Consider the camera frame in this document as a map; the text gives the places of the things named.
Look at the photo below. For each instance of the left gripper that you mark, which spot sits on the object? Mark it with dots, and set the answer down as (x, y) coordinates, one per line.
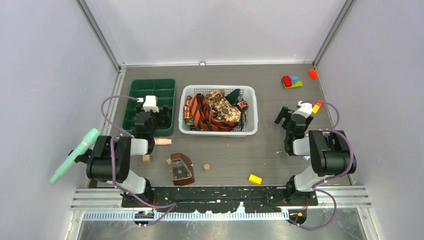
(162, 119)

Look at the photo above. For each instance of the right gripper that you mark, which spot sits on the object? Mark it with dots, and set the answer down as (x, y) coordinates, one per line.
(285, 113)

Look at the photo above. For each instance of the white plastic basket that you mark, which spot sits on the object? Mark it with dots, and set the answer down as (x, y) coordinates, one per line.
(185, 121)

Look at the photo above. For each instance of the orange navy striped tie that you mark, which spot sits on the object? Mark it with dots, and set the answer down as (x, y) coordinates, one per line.
(202, 115)

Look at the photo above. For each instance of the brown wooden metronome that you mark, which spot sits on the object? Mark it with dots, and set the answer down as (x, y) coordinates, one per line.
(182, 170)

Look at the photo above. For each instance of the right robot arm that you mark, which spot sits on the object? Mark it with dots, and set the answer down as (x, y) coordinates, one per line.
(328, 151)

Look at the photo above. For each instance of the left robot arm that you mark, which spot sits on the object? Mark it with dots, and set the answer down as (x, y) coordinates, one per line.
(109, 160)

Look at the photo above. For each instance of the wooden cylinder peg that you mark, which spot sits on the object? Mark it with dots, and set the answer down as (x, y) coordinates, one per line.
(162, 141)

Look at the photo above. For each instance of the orange yellow toy brick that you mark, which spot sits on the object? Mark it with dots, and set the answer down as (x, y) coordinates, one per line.
(317, 106)

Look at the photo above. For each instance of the small wooden cube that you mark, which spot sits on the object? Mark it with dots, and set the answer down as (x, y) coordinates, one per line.
(146, 158)

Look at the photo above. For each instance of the green compartment tray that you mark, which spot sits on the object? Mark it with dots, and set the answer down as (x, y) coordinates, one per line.
(164, 89)

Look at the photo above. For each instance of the stacked lego bricks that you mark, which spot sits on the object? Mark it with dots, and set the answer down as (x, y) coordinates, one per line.
(290, 82)

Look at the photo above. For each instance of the red toy brick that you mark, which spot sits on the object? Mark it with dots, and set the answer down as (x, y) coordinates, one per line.
(313, 74)

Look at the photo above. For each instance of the mint green microphone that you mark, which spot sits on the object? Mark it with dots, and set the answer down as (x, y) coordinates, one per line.
(88, 140)

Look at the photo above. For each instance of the dark green tie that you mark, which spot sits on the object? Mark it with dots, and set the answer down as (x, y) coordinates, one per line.
(234, 97)

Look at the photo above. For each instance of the floral patterned tie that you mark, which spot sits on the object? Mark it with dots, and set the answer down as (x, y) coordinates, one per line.
(223, 110)

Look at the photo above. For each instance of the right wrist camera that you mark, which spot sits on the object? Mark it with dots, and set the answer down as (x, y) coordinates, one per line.
(304, 109)

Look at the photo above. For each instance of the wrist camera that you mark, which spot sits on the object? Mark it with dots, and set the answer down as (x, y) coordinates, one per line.
(149, 103)
(304, 109)

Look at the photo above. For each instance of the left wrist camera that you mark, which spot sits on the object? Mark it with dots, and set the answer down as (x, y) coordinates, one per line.
(149, 103)

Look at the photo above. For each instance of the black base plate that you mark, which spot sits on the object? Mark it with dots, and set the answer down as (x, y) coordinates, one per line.
(227, 199)

